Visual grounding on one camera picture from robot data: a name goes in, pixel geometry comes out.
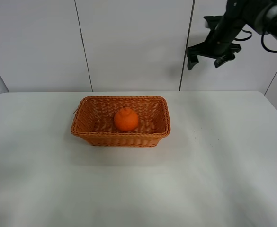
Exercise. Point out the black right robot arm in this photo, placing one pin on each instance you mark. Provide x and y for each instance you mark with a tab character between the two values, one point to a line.
261	16

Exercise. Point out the orange wicker basket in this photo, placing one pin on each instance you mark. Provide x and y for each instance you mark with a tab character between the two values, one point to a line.
93	121

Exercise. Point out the orange with stem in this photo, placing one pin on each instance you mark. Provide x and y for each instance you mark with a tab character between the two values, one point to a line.
126	119

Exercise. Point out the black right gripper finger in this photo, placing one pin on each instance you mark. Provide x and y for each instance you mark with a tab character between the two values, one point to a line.
192	61
224	59

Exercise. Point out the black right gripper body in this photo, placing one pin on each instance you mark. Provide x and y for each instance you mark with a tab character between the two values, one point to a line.
223	31

